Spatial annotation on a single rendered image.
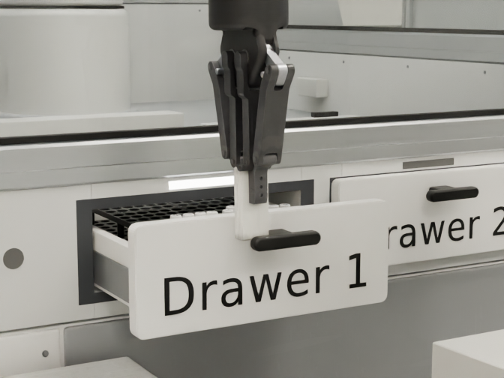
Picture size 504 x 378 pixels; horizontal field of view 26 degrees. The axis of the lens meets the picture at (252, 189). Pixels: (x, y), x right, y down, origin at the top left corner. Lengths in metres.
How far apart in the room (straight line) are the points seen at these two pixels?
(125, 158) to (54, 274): 0.14
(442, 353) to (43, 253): 0.42
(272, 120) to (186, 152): 0.21
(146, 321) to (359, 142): 0.40
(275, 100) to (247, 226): 0.13
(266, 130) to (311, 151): 0.28
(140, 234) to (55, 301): 0.18
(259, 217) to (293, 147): 0.23
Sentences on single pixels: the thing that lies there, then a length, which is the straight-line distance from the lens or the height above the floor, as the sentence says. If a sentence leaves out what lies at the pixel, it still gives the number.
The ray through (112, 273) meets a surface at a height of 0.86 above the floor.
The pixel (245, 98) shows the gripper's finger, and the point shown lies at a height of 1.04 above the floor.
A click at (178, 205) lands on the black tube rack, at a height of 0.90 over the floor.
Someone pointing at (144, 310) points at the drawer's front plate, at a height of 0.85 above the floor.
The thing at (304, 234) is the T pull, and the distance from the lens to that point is 1.06.
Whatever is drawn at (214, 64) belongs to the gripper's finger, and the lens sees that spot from 1.08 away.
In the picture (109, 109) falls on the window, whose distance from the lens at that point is 1.17.
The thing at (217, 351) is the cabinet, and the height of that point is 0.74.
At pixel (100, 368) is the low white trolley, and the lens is 1.15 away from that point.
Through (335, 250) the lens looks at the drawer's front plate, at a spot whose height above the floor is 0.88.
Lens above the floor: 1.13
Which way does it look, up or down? 9 degrees down
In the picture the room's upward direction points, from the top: straight up
